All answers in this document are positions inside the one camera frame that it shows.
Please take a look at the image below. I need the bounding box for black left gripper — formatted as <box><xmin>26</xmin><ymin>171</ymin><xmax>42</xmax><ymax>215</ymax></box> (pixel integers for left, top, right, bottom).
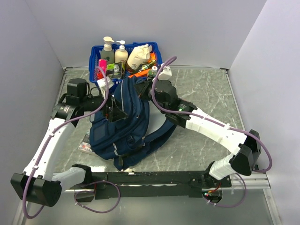
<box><xmin>80</xmin><ymin>88</ymin><xmax>128</xmax><ymax>122</ymax></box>

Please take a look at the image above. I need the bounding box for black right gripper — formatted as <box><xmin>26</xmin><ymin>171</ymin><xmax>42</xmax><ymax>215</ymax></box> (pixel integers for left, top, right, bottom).
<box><xmin>133</xmin><ymin>75</ymin><xmax>166</xmax><ymax>114</ymax></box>

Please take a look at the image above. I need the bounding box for Little Women book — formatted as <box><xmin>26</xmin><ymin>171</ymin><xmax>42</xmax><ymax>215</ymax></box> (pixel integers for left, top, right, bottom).
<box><xmin>78</xmin><ymin>133</ymin><xmax>97</xmax><ymax>157</ymax></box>

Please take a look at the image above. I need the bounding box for navy blue student backpack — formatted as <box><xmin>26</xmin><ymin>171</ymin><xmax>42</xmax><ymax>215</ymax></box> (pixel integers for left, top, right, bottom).
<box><xmin>90</xmin><ymin>77</ymin><xmax>176</xmax><ymax>171</ymax></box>

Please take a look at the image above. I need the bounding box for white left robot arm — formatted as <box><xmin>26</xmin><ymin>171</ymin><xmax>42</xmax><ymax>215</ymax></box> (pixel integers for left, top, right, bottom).
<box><xmin>11</xmin><ymin>77</ymin><xmax>126</xmax><ymax>207</ymax></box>

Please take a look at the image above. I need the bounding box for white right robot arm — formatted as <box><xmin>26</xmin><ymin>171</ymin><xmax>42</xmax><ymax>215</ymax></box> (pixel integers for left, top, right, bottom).
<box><xmin>135</xmin><ymin>80</ymin><xmax>262</xmax><ymax>187</ymax></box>

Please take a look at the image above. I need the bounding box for orange package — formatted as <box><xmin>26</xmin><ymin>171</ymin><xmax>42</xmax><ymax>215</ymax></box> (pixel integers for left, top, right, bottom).
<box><xmin>128</xmin><ymin>69</ymin><xmax>150</xmax><ymax>78</ymax></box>

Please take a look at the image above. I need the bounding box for green glass bottle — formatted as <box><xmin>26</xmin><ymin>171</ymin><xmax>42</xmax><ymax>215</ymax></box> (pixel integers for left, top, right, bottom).
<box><xmin>139</xmin><ymin>60</ymin><xmax>156</xmax><ymax>72</ymax></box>

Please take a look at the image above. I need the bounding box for pink box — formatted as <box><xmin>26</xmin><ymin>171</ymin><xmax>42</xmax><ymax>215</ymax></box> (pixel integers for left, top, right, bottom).
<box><xmin>95</xmin><ymin>59</ymin><xmax>107</xmax><ymax>81</ymax></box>

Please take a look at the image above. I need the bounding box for blue plastic shopping basket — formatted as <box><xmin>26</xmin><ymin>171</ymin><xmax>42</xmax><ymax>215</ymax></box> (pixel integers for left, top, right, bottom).
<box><xmin>89</xmin><ymin>42</ymin><xmax>164</xmax><ymax>86</ymax></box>

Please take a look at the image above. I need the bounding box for black green box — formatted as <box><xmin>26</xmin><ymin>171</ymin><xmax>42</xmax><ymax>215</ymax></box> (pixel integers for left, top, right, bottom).
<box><xmin>106</xmin><ymin>62</ymin><xmax>125</xmax><ymax>79</ymax></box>

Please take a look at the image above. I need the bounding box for beige cloth sack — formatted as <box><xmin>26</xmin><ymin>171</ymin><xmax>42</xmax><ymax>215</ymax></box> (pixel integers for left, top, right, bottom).
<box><xmin>126</xmin><ymin>44</ymin><xmax>152</xmax><ymax>71</ymax></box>

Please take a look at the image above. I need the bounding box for grey pump bottle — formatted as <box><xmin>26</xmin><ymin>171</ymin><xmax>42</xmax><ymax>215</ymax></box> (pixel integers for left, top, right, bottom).
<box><xmin>100</xmin><ymin>36</ymin><xmax>115</xmax><ymax>64</ymax></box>

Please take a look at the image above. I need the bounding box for cream pump lotion bottle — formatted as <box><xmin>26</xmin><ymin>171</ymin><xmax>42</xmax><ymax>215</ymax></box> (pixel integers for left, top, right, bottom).
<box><xmin>115</xmin><ymin>40</ymin><xmax>128</xmax><ymax>64</ymax></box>

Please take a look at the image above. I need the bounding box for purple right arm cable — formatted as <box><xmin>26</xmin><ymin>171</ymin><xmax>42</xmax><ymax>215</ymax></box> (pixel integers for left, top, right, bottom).
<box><xmin>151</xmin><ymin>56</ymin><xmax>273</xmax><ymax>208</ymax></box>

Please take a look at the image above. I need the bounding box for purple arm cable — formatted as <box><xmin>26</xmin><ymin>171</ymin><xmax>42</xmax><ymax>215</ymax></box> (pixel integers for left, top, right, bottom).
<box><xmin>151</xmin><ymin>56</ymin><xmax>273</xmax><ymax>208</ymax></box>
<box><xmin>22</xmin><ymin>67</ymin><xmax>110</xmax><ymax>219</ymax></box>

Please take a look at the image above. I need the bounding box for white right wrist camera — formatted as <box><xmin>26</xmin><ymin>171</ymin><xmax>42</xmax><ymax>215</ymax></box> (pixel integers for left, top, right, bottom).
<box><xmin>158</xmin><ymin>66</ymin><xmax>172</xmax><ymax>80</ymax></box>

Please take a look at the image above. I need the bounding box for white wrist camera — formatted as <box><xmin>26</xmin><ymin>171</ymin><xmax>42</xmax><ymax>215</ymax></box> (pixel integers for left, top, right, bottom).
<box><xmin>97</xmin><ymin>77</ymin><xmax>114</xmax><ymax>97</ymax></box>
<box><xmin>158</xmin><ymin>66</ymin><xmax>172</xmax><ymax>80</ymax></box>

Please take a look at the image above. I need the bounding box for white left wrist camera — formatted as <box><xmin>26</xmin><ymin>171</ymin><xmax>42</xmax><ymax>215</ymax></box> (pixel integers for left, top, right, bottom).
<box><xmin>97</xmin><ymin>77</ymin><xmax>114</xmax><ymax>97</ymax></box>

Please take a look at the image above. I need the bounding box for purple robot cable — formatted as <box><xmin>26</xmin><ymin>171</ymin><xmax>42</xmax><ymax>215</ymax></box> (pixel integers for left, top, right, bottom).
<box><xmin>74</xmin><ymin>180</ymin><xmax>121</xmax><ymax>214</ymax></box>

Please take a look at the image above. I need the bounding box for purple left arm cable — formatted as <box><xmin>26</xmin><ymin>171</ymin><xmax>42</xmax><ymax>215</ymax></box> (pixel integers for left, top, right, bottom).
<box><xmin>22</xmin><ymin>67</ymin><xmax>110</xmax><ymax>219</ymax></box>

